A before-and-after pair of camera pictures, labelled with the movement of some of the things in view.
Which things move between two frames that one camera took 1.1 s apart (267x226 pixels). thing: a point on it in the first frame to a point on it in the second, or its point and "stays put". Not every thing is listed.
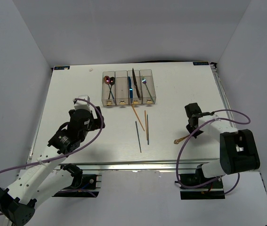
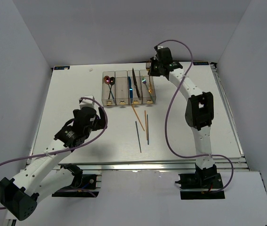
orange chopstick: x=146 y=124 stays put
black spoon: x=111 y=82 stays put
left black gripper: x=95 y=121 stays put
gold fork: x=177 y=141 to x=148 y=66
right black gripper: x=196 y=133 to x=152 y=72
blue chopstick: x=147 y=129 stays put
